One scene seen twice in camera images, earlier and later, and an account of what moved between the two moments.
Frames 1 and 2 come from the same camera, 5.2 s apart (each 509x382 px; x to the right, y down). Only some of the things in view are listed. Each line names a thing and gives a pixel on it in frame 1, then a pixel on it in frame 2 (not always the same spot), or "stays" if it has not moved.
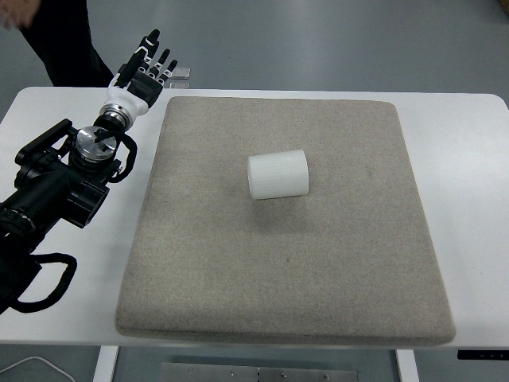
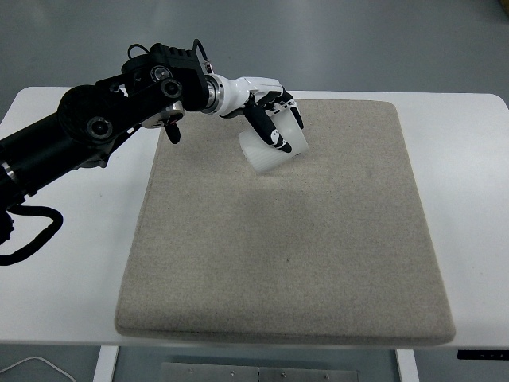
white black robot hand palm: [142, 89] -> [227, 96]
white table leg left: [106, 364] stays
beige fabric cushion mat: [353, 261] stays
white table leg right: [407, 365] stays
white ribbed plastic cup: [277, 175] -> [263, 156]
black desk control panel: [496, 355] stays
